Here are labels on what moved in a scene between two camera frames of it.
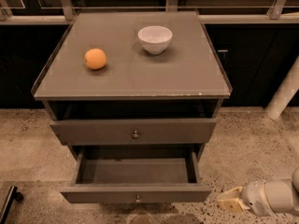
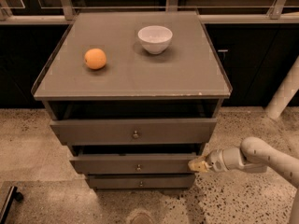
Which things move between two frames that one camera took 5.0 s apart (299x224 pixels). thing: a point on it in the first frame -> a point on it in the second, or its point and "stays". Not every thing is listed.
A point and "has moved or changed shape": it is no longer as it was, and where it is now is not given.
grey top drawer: (134, 132) stays
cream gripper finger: (232, 202) -> (199, 164)
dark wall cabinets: (254, 59) stays
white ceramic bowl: (155, 38) stays
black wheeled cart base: (11, 195) stays
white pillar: (283, 95) stays
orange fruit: (95, 59) stays
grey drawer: (136, 175) has moved or changed shape
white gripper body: (252, 197) -> (217, 161)
